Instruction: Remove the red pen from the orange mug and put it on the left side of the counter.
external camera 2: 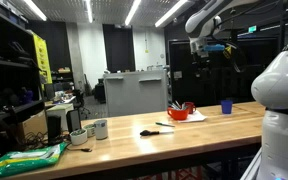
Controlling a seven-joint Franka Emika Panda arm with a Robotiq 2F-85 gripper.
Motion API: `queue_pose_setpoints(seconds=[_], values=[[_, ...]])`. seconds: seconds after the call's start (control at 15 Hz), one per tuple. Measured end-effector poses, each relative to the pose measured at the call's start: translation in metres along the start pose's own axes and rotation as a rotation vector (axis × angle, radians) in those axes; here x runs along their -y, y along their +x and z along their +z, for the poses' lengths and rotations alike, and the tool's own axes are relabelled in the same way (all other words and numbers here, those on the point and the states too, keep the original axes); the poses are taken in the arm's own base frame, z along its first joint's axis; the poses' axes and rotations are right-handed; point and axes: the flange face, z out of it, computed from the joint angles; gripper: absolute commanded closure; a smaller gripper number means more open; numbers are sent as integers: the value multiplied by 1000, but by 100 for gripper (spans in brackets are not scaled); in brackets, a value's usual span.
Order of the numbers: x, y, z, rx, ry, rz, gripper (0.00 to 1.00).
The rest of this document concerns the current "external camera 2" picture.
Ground small white pot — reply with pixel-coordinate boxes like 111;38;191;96
84;124;95;137

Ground blue plastic cup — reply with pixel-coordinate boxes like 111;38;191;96
221;100;233;114

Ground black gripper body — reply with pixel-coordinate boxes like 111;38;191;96
192;53;212;80

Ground black handled scissors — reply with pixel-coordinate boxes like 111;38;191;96
140;130;174;136

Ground black speaker box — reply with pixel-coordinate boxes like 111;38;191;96
47;115;61;145

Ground white bowl with plant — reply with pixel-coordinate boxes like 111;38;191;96
70;129;87;146

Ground white paper sheet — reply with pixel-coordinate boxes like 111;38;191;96
180;111;206;123

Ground orange mug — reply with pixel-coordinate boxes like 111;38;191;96
167;107;189;121

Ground green capped pen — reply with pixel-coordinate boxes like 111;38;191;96
155;122;175;128

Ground green plastic bag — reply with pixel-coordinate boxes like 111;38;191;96
0;142;66;177

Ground black shelving unit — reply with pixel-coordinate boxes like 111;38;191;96
0;13;44;155

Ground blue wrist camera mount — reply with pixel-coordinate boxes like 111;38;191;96
203;44;225;52

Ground dark red mug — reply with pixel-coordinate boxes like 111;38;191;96
184;102;196;114

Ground white ceramic mug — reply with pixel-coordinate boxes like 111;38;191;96
94;119;108;140

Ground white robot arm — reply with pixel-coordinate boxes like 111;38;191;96
185;0;288;180

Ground grey metal cabinet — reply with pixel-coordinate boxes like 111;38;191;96
104;70;168;117

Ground cardboard box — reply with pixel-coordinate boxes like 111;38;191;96
17;110;47;139

